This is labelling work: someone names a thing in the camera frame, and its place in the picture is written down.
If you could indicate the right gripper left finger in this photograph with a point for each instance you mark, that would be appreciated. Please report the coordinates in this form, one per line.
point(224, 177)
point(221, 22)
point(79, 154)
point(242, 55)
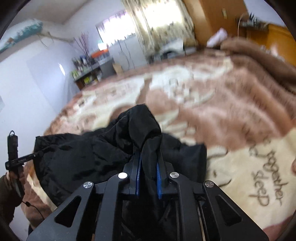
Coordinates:
point(93, 211)

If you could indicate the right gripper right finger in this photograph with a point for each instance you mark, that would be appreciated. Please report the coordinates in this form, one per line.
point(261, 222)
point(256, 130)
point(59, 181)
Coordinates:
point(196, 208)

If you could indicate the black puffer jacket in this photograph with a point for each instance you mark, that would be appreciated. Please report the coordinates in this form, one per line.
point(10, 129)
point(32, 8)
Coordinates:
point(69, 160)

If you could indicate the person left hand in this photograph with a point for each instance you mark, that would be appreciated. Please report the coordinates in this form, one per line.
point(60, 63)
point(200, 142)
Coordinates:
point(11, 180)

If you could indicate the cluttered wooden shelf desk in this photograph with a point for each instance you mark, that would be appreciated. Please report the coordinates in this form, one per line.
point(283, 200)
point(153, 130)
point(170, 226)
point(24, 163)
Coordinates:
point(93, 70)

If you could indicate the brown plush bed blanket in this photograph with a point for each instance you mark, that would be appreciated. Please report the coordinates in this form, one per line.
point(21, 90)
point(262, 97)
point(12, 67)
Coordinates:
point(239, 101)

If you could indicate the dried branch bouquet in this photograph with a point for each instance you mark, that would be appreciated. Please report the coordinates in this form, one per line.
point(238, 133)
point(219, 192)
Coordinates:
point(83, 44)

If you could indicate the orange box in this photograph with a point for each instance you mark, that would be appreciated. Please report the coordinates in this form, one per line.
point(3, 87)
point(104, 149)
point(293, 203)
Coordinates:
point(98, 53)

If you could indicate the white pillow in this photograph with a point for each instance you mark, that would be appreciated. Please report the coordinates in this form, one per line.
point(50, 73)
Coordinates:
point(217, 38)

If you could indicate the heart patterned cream curtain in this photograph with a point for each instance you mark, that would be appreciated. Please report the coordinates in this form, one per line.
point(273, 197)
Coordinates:
point(160, 22)

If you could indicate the wooden headboard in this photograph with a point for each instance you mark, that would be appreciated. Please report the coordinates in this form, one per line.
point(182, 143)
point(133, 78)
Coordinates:
point(275, 39)

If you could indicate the wooden wardrobe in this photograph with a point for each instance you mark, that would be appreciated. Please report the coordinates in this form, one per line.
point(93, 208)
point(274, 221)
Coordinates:
point(209, 16)

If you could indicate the teal patterned wall item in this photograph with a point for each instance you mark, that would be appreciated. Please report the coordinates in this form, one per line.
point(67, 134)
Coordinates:
point(20, 32)

